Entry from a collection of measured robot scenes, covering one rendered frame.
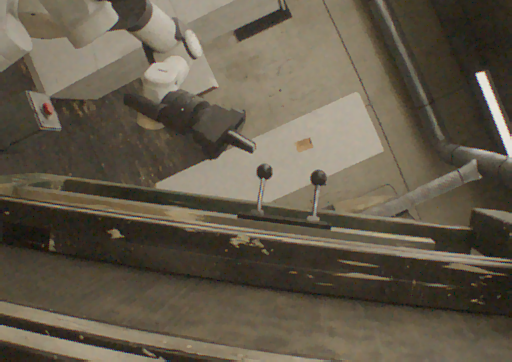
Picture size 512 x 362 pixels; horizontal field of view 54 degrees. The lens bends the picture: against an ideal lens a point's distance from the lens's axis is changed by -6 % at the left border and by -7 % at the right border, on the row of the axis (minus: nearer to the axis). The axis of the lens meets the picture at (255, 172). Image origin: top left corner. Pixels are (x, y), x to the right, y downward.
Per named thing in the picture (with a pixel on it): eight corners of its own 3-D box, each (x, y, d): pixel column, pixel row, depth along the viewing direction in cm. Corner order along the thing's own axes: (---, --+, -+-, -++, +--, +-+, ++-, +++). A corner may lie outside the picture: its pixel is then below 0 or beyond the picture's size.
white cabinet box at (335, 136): (170, 176, 553) (352, 93, 525) (193, 227, 557) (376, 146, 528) (153, 184, 493) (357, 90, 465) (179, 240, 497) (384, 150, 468)
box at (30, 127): (1, 120, 152) (48, 93, 149) (15, 156, 151) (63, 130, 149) (-23, 117, 140) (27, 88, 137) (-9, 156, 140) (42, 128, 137)
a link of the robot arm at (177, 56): (152, 103, 127) (170, 77, 144) (189, 88, 124) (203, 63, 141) (132, 65, 123) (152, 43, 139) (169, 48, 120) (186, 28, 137)
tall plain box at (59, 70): (64, 41, 426) (253, -57, 402) (92, 105, 430) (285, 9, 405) (6, 25, 337) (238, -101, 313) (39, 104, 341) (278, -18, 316)
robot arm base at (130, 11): (52, -7, 109) (78, -52, 105) (94, 5, 120) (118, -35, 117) (87, 30, 104) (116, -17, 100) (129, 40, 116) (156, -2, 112)
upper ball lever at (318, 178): (303, 228, 114) (310, 173, 120) (320, 230, 114) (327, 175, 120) (303, 222, 111) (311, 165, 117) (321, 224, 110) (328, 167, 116)
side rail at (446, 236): (71, 214, 150) (74, 177, 149) (462, 266, 135) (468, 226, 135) (61, 217, 144) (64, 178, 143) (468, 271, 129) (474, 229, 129)
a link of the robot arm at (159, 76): (163, 120, 114) (176, 98, 126) (170, 82, 110) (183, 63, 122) (134, 113, 114) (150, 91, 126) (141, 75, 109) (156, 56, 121)
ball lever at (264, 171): (248, 221, 116) (258, 167, 122) (265, 223, 115) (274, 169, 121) (246, 214, 112) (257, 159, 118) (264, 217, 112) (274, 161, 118)
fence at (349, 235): (26, 202, 124) (27, 185, 124) (428, 256, 112) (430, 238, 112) (15, 203, 120) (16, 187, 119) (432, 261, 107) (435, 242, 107)
